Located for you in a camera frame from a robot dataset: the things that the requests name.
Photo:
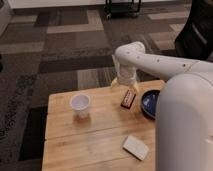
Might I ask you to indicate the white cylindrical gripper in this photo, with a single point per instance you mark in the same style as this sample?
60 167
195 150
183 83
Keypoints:
126 75

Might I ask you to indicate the black eraser block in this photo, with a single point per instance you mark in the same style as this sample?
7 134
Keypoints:
128 99

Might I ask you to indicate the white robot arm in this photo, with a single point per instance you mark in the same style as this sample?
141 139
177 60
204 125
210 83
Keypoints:
184 111

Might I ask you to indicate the white sponge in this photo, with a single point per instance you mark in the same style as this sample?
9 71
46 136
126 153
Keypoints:
136 147

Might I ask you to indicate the dark blue bowl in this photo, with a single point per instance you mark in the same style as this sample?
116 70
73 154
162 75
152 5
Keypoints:
149 102

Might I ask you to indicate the white paper cup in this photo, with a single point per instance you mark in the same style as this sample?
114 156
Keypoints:
80 103

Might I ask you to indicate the black rolling cart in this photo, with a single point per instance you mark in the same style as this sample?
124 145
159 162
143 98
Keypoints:
122 8

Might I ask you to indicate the black office chair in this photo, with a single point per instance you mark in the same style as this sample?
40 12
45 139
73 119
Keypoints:
195 40

